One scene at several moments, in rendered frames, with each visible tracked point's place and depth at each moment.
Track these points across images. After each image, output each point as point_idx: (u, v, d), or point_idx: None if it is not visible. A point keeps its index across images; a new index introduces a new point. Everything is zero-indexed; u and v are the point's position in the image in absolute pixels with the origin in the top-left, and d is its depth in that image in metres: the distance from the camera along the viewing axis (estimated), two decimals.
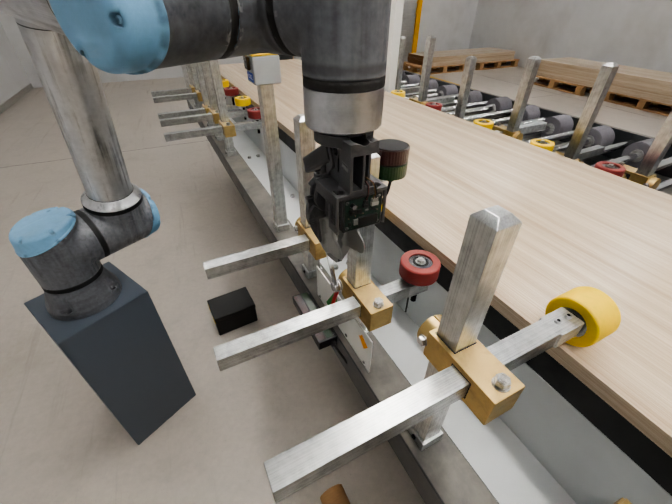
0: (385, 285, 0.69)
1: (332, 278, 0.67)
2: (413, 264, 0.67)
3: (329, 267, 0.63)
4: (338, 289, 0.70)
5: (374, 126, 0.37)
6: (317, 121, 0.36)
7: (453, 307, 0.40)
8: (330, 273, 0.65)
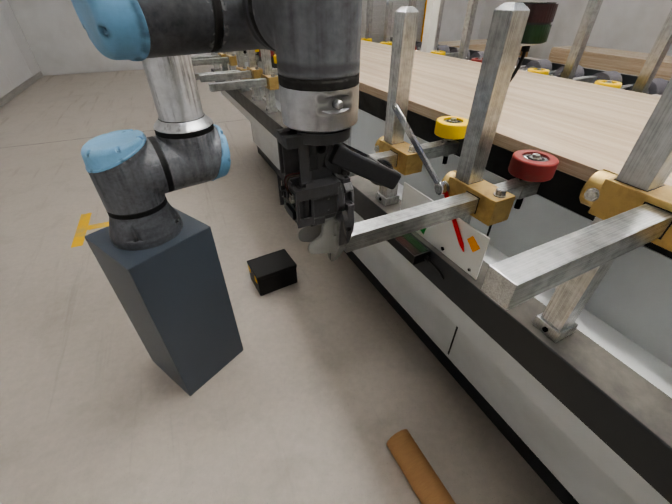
0: (496, 184, 0.65)
1: (428, 169, 0.66)
2: (529, 159, 0.63)
3: (416, 150, 0.66)
4: (443, 183, 0.66)
5: (291, 124, 0.37)
6: None
7: (657, 130, 0.37)
8: (422, 159, 0.66)
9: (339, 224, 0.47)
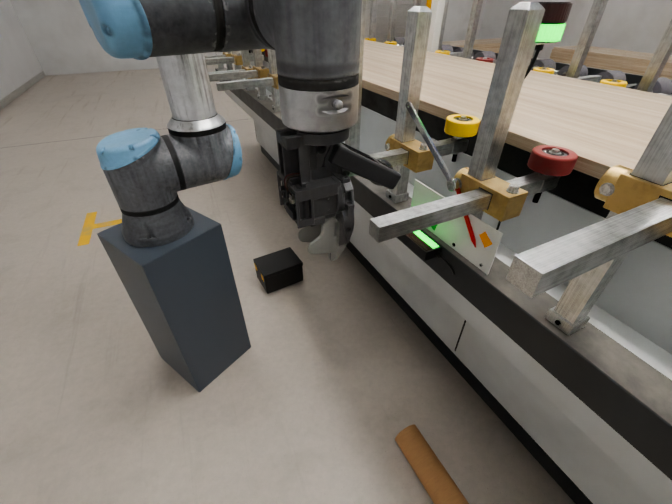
0: (518, 178, 0.67)
1: (441, 166, 0.67)
2: (548, 154, 0.65)
3: (429, 147, 0.67)
4: (456, 180, 0.67)
5: (291, 124, 0.37)
6: None
7: None
8: (435, 156, 0.67)
9: (339, 224, 0.47)
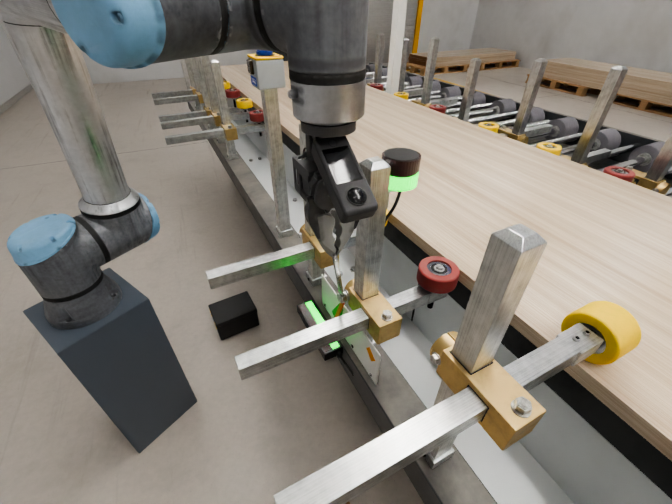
0: (404, 292, 0.68)
1: (339, 289, 0.65)
2: (432, 271, 0.66)
3: (336, 279, 0.61)
4: (345, 300, 0.68)
5: None
6: None
7: (470, 327, 0.39)
8: (338, 284, 0.63)
9: (313, 214, 0.49)
